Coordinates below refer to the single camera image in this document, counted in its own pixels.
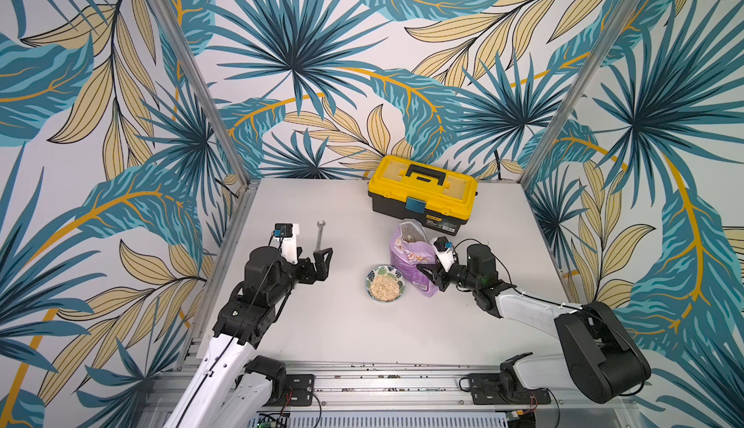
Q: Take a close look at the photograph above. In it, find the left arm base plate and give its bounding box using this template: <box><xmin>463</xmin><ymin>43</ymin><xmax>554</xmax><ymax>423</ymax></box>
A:
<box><xmin>232</xmin><ymin>373</ymin><xmax>316</xmax><ymax>408</ymax></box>

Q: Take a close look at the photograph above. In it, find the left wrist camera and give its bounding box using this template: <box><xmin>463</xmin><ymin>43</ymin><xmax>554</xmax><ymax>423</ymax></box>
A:
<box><xmin>273</xmin><ymin>223</ymin><xmax>300</xmax><ymax>265</ymax></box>

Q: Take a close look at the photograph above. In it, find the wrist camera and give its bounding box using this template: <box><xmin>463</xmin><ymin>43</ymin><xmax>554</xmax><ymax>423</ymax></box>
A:
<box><xmin>273</xmin><ymin>223</ymin><xmax>300</xmax><ymax>265</ymax></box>
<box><xmin>432</xmin><ymin>236</ymin><xmax>457</xmax><ymax>272</ymax></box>

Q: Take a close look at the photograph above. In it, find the green leaf pattern bowl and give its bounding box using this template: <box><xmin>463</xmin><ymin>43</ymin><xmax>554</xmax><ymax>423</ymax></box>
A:
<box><xmin>364</xmin><ymin>265</ymin><xmax>405</xmax><ymax>303</ymax></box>

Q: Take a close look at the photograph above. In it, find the aluminium corner post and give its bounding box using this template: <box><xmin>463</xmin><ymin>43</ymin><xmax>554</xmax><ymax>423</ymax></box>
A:
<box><xmin>518</xmin><ymin>0</ymin><xmax>641</xmax><ymax>189</ymax></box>
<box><xmin>146</xmin><ymin>0</ymin><xmax>250</xmax><ymax>196</ymax></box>

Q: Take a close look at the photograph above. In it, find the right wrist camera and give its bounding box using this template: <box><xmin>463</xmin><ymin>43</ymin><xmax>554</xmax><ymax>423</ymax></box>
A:
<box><xmin>432</xmin><ymin>236</ymin><xmax>457</xmax><ymax>272</ymax></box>

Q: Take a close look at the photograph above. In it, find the yellow and black toolbox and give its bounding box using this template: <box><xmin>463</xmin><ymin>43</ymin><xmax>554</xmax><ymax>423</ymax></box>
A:
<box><xmin>367</xmin><ymin>155</ymin><xmax>478</xmax><ymax>235</ymax></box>

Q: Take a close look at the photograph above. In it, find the aluminium front rail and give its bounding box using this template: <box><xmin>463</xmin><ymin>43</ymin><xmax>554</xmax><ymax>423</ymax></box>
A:
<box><xmin>263</xmin><ymin>361</ymin><xmax>645</xmax><ymax>427</ymax></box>

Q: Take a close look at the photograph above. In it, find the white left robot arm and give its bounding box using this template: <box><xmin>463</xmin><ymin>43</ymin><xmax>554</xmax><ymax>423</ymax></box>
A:
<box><xmin>165</xmin><ymin>246</ymin><xmax>333</xmax><ymax>427</ymax></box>

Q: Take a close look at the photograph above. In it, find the aluminium corner post left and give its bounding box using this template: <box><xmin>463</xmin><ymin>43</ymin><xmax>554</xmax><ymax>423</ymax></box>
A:
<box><xmin>146</xmin><ymin>0</ymin><xmax>250</xmax><ymax>196</ymax></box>

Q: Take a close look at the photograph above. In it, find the silver open-end wrench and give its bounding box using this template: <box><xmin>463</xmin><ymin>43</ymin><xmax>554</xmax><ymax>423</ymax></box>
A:
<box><xmin>315</xmin><ymin>220</ymin><xmax>326</xmax><ymax>251</ymax></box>

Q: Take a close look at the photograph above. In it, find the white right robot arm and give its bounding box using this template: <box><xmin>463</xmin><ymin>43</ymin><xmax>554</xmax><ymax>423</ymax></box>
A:
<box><xmin>417</xmin><ymin>237</ymin><xmax>652</xmax><ymax>405</ymax></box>

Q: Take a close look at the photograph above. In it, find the aluminium corner post right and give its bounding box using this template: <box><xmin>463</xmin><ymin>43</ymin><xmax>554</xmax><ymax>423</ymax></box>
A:
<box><xmin>518</xmin><ymin>0</ymin><xmax>641</xmax><ymax>189</ymax></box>

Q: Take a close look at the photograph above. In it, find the purple oats bag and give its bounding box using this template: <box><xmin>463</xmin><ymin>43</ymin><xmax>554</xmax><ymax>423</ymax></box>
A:
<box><xmin>389</xmin><ymin>219</ymin><xmax>437</xmax><ymax>297</ymax></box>

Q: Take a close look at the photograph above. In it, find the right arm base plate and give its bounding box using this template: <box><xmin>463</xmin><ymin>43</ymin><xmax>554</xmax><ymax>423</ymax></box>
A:
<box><xmin>462</xmin><ymin>372</ymin><xmax>552</xmax><ymax>408</ymax></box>

